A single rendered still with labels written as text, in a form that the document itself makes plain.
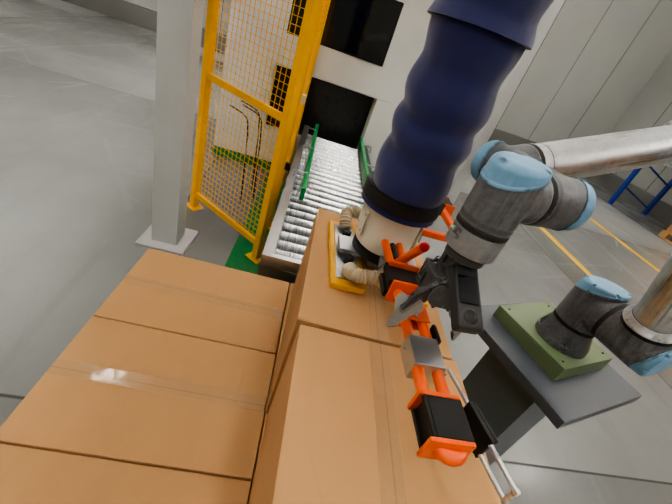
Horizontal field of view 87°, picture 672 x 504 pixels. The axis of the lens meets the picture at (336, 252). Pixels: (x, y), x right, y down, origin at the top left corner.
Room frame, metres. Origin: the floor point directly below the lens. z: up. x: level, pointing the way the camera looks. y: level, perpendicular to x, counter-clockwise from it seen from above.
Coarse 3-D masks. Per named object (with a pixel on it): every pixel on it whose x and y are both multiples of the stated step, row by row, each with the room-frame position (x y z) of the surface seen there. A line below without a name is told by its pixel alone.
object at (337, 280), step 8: (336, 224) 1.06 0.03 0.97; (336, 232) 1.01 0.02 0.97; (344, 232) 0.99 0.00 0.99; (352, 232) 1.05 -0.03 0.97; (336, 240) 0.96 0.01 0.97; (336, 248) 0.92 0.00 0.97; (336, 256) 0.88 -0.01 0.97; (344, 256) 0.89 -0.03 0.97; (352, 256) 0.87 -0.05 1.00; (336, 264) 0.84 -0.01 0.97; (344, 264) 0.85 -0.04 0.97; (360, 264) 0.89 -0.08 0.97; (336, 272) 0.80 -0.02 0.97; (336, 280) 0.77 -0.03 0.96; (344, 280) 0.78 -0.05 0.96; (336, 288) 0.76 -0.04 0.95; (344, 288) 0.76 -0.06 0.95; (352, 288) 0.77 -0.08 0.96; (360, 288) 0.78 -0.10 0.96
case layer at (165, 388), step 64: (128, 320) 0.74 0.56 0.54; (192, 320) 0.83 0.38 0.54; (256, 320) 0.93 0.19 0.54; (64, 384) 0.48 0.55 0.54; (128, 384) 0.54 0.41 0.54; (192, 384) 0.61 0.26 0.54; (256, 384) 0.68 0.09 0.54; (0, 448) 0.31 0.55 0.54; (64, 448) 0.35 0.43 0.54; (128, 448) 0.40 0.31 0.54; (192, 448) 0.45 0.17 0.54; (256, 448) 0.50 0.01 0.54
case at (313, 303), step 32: (320, 224) 1.07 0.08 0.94; (352, 224) 1.16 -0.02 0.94; (320, 256) 0.89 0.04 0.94; (320, 288) 0.74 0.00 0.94; (288, 320) 0.85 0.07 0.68; (320, 320) 0.63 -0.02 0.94; (352, 320) 0.67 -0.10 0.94; (384, 320) 0.71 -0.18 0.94; (288, 352) 0.60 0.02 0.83; (448, 352) 0.68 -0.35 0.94
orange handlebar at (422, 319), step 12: (444, 216) 1.20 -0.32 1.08; (384, 240) 0.86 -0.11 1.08; (444, 240) 1.03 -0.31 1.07; (384, 252) 0.81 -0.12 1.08; (420, 312) 0.60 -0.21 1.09; (408, 324) 0.56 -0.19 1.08; (420, 324) 0.58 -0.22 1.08; (420, 372) 0.45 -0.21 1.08; (432, 372) 0.47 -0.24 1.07; (420, 384) 0.42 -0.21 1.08; (444, 384) 0.44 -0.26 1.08; (444, 456) 0.31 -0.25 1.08; (456, 456) 0.32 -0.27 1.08
